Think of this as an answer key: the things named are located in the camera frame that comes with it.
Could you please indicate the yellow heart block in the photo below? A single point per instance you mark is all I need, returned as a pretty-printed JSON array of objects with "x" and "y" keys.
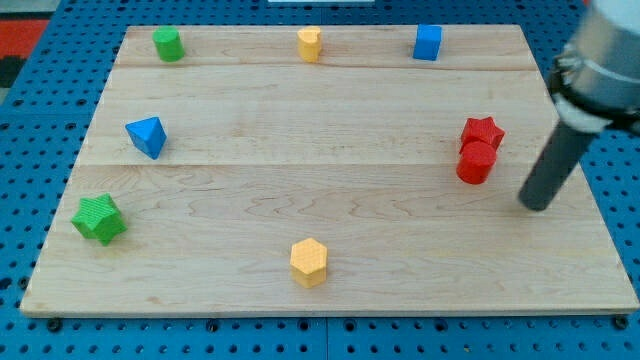
[{"x": 309, "y": 41}]

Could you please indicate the red cylinder block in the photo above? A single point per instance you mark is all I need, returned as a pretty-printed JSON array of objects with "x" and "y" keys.
[{"x": 476, "y": 162}]

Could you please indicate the light wooden board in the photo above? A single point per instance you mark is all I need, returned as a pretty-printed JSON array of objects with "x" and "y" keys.
[{"x": 358, "y": 151}]

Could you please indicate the blue triangle block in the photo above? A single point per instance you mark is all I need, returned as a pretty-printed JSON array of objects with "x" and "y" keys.
[{"x": 148, "y": 136}]

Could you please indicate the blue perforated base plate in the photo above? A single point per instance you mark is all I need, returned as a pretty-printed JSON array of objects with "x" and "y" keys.
[{"x": 44, "y": 117}]

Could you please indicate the red star block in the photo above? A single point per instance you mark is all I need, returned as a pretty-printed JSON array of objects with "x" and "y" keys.
[{"x": 482, "y": 130}]

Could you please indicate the red and black mat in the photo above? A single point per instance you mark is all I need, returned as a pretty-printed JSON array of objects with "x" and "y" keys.
[{"x": 20, "y": 33}]

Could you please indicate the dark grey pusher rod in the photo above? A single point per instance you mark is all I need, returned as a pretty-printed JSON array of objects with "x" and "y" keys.
[{"x": 557, "y": 160}]

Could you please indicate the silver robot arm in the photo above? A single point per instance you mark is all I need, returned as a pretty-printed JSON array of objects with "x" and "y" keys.
[{"x": 594, "y": 81}]

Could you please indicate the yellow hexagon block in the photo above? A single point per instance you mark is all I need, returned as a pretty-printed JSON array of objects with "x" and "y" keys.
[{"x": 308, "y": 262}]

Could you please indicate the green cylinder block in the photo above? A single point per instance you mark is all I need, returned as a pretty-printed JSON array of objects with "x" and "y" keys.
[{"x": 168, "y": 43}]

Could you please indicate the green star block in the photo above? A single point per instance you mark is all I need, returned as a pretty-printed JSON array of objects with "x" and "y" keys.
[{"x": 99, "y": 218}]

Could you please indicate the blue cube block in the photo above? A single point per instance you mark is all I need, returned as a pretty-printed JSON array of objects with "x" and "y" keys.
[{"x": 427, "y": 42}]

